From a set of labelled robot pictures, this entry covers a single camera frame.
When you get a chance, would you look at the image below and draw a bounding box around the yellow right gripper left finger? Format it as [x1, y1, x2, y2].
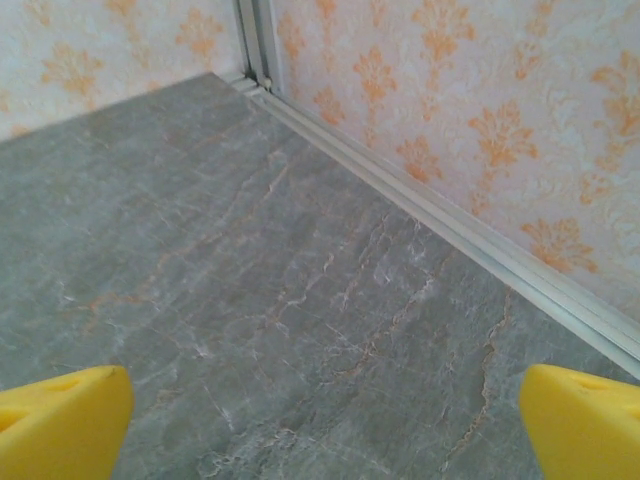
[0, 364, 135, 480]

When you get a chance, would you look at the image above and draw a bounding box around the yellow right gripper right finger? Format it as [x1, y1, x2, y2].
[518, 363, 640, 480]

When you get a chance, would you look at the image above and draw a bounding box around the aluminium table edge rail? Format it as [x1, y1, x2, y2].
[234, 74, 640, 379]

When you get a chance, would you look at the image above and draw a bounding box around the aluminium frame post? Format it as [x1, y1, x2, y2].
[234, 0, 286, 96]

